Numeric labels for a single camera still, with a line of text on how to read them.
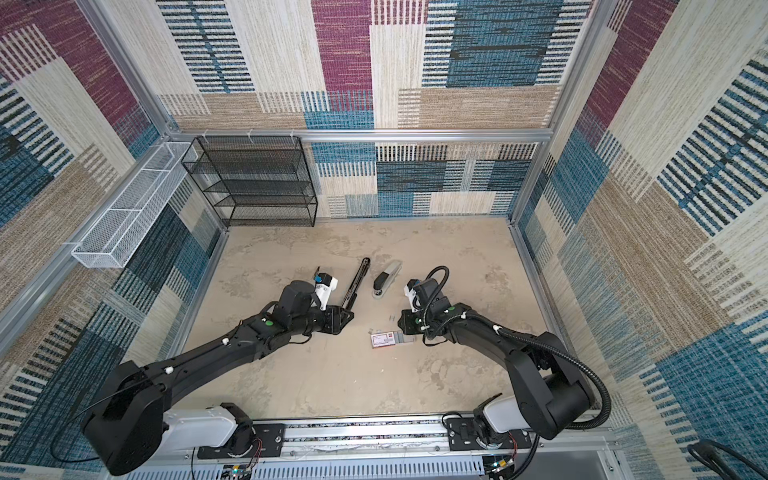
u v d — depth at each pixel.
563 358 0.41
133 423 0.40
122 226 0.74
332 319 0.72
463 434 0.73
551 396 0.43
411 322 0.78
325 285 0.76
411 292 0.83
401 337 0.89
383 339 0.89
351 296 0.97
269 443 0.73
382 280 0.97
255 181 1.11
